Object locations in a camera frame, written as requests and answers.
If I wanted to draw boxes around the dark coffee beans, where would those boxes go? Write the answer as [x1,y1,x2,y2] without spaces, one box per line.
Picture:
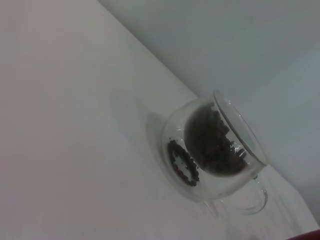
[166,103,251,189]

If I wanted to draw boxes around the red ceramic mug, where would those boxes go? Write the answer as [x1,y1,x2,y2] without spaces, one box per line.
[291,230,320,240]

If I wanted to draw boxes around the clear glass cup with handle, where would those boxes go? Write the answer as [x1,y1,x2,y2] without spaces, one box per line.
[159,89,269,216]

